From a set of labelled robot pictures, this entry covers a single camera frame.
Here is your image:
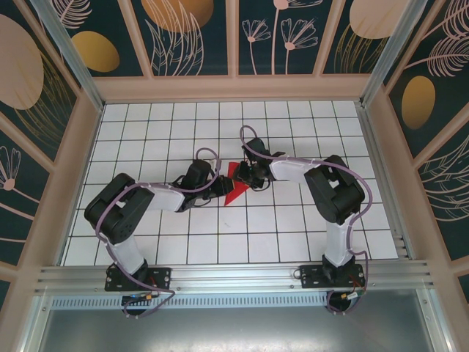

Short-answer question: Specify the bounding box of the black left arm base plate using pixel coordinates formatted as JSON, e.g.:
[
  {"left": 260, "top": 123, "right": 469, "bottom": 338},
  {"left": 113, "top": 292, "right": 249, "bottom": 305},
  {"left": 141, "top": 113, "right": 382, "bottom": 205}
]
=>
[{"left": 105, "top": 266, "right": 173, "bottom": 293}]

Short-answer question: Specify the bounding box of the red paper sheet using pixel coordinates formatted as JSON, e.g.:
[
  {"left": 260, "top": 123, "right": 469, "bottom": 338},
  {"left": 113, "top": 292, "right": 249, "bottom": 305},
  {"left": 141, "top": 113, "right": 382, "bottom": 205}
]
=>
[{"left": 224, "top": 162, "right": 252, "bottom": 207}]

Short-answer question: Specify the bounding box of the long aluminium mounting rail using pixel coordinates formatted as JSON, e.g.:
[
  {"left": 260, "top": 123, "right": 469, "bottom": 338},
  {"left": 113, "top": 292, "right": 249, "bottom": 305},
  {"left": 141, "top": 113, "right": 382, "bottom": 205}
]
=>
[{"left": 34, "top": 259, "right": 437, "bottom": 294}]

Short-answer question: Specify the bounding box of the grey metal sheet panel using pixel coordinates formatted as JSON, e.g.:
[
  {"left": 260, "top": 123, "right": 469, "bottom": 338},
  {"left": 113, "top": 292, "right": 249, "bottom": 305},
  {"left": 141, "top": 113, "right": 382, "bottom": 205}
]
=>
[{"left": 21, "top": 306, "right": 451, "bottom": 352}]

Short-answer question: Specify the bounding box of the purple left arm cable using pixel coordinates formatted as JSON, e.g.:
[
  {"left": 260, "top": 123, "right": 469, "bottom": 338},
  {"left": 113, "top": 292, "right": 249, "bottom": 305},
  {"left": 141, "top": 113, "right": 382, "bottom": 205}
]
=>
[{"left": 94, "top": 147, "right": 221, "bottom": 319}]

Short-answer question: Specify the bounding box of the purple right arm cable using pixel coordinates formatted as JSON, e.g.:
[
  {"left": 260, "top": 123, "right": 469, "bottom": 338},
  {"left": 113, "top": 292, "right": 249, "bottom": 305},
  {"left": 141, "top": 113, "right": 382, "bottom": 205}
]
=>
[{"left": 239, "top": 125, "right": 374, "bottom": 317}]

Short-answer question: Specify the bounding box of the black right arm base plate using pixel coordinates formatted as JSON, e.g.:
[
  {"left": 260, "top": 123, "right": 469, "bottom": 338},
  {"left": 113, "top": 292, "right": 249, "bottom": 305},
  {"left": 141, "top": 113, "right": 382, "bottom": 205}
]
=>
[{"left": 299, "top": 264, "right": 367, "bottom": 289}]

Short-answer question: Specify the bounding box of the slotted grey cable duct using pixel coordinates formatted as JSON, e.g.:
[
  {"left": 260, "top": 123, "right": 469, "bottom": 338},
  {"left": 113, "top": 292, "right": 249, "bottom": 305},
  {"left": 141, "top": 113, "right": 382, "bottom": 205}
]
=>
[{"left": 51, "top": 296, "right": 330, "bottom": 309}]

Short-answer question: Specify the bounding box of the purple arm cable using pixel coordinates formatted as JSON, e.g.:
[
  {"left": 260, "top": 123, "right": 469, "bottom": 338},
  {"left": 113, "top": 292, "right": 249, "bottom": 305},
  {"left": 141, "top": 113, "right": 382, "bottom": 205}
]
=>
[
  {"left": 239, "top": 125, "right": 374, "bottom": 317},
  {"left": 94, "top": 147, "right": 221, "bottom": 319}
]

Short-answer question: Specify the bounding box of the aluminium corner post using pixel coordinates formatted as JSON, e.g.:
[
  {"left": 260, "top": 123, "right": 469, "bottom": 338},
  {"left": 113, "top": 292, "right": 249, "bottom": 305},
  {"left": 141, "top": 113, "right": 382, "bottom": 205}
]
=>
[
  {"left": 360, "top": 0, "right": 440, "bottom": 108},
  {"left": 31, "top": 0, "right": 106, "bottom": 111}
]

